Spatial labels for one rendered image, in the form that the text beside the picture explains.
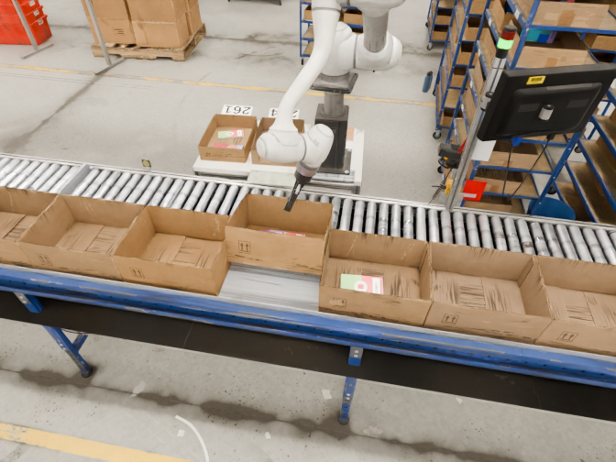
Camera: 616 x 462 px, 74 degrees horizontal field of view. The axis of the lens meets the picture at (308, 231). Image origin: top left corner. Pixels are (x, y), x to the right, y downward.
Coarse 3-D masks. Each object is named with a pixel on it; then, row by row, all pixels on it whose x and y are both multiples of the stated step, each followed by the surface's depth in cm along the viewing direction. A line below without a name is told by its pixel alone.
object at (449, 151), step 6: (444, 144) 200; (450, 144) 201; (438, 150) 201; (444, 150) 198; (450, 150) 198; (456, 150) 197; (462, 150) 198; (444, 156) 200; (450, 156) 199; (456, 156) 199; (450, 162) 203
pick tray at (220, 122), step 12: (216, 120) 269; (228, 120) 268; (240, 120) 267; (252, 120) 266; (204, 132) 250; (216, 132) 267; (252, 132) 254; (204, 144) 251; (228, 144) 257; (240, 144) 257; (204, 156) 244; (216, 156) 243; (228, 156) 242; (240, 156) 241
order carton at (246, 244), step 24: (240, 216) 175; (264, 216) 186; (288, 216) 183; (312, 216) 181; (240, 240) 159; (264, 240) 157; (288, 240) 155; (312, 240) 153; (264, 264) 163; (288, 264) 161; (312, 264) 159
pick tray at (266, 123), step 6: (264, 120) 265; (270, 120) 265; (294, 120) 263; (300, 120) 262; (258, 126) 256; (264, 126) 268; (300, 126) 266; (258, 132) 257; (264, 132) 268; (300, 132) 268; (252, 144) 241; (252, 150) 237; (252, 156) 240; (258, 156) 239; (252, 162) 243; (258, 162) 243; (264, 162) 242; (270, 162) 242; (276, 162) 241; (294, 162) 240
